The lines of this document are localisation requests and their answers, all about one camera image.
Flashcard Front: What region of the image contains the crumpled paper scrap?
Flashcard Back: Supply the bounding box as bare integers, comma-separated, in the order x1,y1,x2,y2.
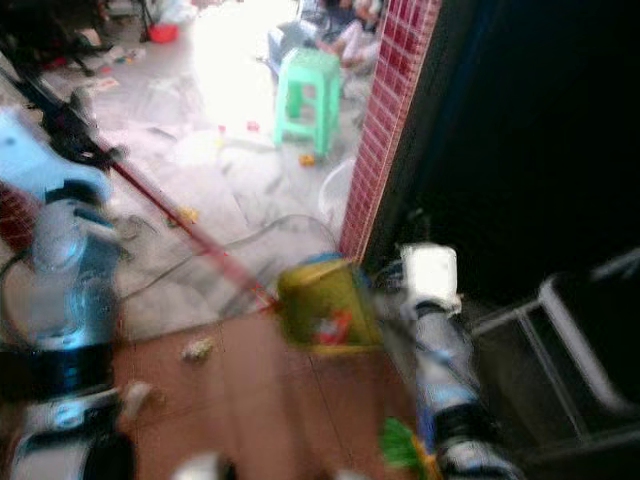
180,337,216,361

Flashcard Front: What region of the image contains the seated person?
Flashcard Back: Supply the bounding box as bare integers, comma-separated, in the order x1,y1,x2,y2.
268,0,386,71

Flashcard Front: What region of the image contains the thin cable on floor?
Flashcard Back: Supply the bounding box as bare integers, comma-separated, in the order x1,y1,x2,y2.
125,213,346,301

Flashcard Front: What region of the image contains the red tiled pillar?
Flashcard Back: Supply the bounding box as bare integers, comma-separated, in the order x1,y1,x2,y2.
340,0,443,263

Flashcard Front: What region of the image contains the white robot leg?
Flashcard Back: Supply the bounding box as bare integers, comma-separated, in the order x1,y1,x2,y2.
175,452,239,480

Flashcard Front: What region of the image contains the red bowl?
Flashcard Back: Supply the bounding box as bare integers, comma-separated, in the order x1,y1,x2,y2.
148,23,181,45

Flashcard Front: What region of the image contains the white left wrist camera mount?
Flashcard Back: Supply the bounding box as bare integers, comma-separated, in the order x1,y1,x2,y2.
0,105,111,206

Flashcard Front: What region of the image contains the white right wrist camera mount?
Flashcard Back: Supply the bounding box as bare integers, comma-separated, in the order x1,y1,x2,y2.
400,243,463,316

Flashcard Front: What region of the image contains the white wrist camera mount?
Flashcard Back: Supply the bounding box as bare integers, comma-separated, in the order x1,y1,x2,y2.
0,105,111,206
400,243,463,316

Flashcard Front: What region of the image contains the green plastic stool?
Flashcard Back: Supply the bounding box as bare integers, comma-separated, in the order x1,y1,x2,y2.
275,48,343,159

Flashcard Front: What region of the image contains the dark furniture frame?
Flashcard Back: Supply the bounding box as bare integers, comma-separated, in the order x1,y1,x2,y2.
0,0,141,76

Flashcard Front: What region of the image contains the black metal rack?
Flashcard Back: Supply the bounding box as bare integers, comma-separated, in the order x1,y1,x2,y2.
465,250,640,456

